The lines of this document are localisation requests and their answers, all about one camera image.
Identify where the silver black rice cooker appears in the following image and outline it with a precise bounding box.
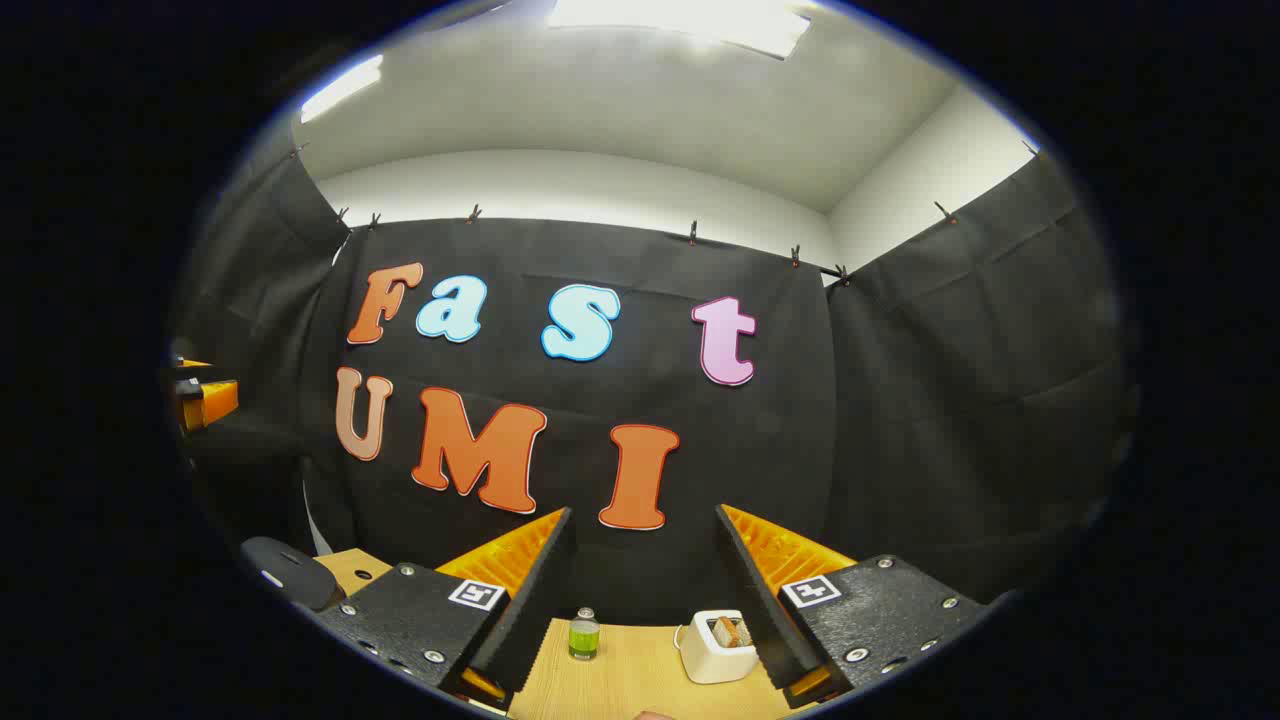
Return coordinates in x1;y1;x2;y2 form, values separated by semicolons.
240;537;347;612

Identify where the white toaster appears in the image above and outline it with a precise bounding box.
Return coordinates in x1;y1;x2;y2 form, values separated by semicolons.
676;610;758;685

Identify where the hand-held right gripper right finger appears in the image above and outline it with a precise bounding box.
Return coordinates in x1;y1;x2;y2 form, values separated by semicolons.
715;505;1001;711

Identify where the black backdrop cloth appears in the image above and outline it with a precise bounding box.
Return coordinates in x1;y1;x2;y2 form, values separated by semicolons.
165;150;1141;626

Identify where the ceiling light panel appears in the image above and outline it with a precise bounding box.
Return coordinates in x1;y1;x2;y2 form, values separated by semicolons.
300;55;386;123

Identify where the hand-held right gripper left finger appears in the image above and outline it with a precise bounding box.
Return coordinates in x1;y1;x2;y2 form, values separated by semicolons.
300;507;576;713

